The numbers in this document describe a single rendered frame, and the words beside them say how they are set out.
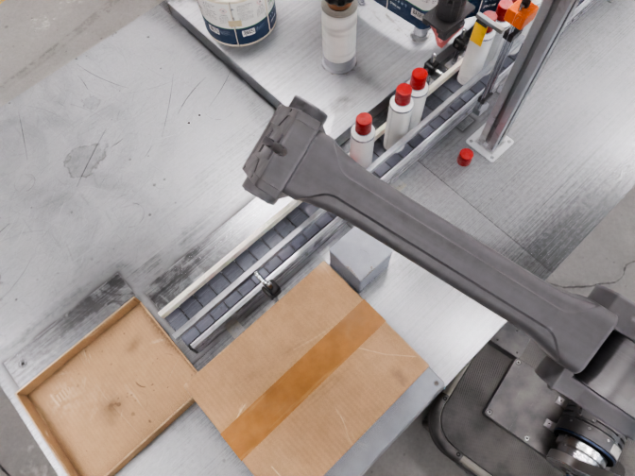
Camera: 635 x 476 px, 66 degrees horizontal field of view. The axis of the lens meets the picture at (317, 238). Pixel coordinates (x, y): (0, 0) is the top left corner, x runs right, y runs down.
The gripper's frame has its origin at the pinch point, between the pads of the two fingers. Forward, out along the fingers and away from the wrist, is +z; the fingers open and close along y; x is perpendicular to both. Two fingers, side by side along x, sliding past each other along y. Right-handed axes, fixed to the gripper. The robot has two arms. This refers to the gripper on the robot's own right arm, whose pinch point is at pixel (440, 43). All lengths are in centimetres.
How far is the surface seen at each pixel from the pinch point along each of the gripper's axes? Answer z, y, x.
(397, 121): 0.5, 22.5, 7.3
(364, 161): 4.8, 32.7, 7.5
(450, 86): 13.6, -2.7, 4.3
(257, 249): 13, 62, 3
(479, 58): 3.2, -5.7, 7.8
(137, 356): 17, 96, 2
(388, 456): 101, 68, 61
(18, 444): 101, 162, -35
